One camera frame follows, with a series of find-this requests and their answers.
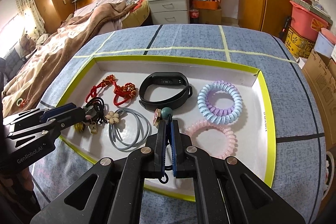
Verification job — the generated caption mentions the cola bottle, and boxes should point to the cola bottle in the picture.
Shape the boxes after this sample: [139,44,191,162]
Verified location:
[190,9,199,24]

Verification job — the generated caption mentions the red beaded cord bracelet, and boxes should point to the red beaded cord bracelet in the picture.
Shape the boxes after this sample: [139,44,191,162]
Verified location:
[85,74,116,104]

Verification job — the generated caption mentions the purple spiral hair tie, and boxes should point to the purple spiral hair tie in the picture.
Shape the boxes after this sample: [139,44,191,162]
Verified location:
[205,80,236,117]

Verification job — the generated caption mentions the white pink round box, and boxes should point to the white pink round box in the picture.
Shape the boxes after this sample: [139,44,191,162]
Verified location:
[314,28,335,58]

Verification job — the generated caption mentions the pink floral bed sheet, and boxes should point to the pink floral bed sheet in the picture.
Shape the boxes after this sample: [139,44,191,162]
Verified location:
[59,0,150,37]

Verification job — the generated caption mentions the red knotted rope bracelet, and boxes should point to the red knotted rope bracelet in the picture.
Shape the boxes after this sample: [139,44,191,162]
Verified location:
[112,82,137,107]

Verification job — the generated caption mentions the blue plaid tablecloth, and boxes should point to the blue plaid tablecloth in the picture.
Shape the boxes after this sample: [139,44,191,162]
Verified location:
[39,24,325,223]

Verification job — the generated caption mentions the light blue spiral hair tie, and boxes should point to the light blue spiral hair tie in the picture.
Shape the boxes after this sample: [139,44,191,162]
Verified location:
[197,82,244,125]

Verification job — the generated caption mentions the pink spiral hair tie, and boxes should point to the pink spiral hair tie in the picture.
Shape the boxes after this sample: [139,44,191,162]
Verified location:
[183,119,237,160]

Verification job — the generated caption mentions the large cardboard box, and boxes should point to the large cardboard box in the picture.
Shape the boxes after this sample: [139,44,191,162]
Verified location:
[302,50,336,150]

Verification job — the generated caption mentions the yellow-green shallow box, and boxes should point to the yellow-green shallow box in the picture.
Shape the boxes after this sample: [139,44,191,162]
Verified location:
[58,55,276,201]

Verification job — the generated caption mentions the pink plastic bucket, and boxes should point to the pink plastic bucket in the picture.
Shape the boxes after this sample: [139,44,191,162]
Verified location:
[289,1,329,42]

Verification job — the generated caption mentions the black gold chain hair tie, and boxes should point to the black gold chain hair tie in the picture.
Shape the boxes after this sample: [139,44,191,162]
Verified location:
[73,118,99,135]

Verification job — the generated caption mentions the black fitness band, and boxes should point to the black fitness band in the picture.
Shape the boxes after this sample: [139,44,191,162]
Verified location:
[138,72,193,111]

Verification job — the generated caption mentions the orange box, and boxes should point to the orange box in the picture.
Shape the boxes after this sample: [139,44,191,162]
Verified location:
[192,0,220,10]

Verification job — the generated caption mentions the grey three-drawer nightstand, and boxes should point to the grey three-drawer nightstand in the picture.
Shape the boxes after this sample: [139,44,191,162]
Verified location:
[147,0,190,25]

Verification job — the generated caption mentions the red round charm hair tie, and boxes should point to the red round charm hair tie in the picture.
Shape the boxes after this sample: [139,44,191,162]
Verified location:
[152,107,174,184]

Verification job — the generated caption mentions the yellow patterned tin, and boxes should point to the yellow patterned tin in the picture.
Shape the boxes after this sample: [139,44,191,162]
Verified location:
[285,27,315,59]

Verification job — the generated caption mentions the floral curtain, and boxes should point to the floral curtain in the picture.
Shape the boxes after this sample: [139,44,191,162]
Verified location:
[15,0,46,40]

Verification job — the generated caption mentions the grey blue elastic hair tie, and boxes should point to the grey blue elastic hair tie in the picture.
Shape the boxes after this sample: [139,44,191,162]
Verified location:
[108,107,152,153]

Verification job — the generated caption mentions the black flower hair tie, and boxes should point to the black flower hair tie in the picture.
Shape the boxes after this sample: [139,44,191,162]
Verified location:
[84,97,120,125]

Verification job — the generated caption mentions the left hand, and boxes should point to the left hand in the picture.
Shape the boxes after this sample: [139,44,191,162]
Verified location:
[1,168,34,193]

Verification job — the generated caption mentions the brown fleece blanket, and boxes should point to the brown fleece blanket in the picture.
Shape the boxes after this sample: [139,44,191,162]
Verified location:
[1,0,136,118]

